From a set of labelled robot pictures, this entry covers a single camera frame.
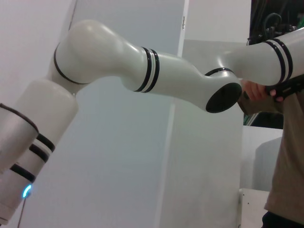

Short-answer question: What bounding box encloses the person's bare hand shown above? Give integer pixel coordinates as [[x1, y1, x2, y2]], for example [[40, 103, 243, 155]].
[[240, 80, 285, 103]]

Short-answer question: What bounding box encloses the black handheld teleoperation controller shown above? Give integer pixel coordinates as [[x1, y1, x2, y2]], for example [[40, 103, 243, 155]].
[[264, 73, 304, 102]]

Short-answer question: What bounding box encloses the right gripper thin cable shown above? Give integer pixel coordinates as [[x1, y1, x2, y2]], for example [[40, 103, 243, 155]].
[[18, 198, 28, 228]]

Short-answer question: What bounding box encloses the white cabinet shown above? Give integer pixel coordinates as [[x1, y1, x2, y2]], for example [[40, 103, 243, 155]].
[[238, 187, 272, 228]]

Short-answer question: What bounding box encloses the person in tan shirt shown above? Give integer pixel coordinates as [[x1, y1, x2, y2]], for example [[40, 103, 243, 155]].
[[237, 91, 304, 228]]

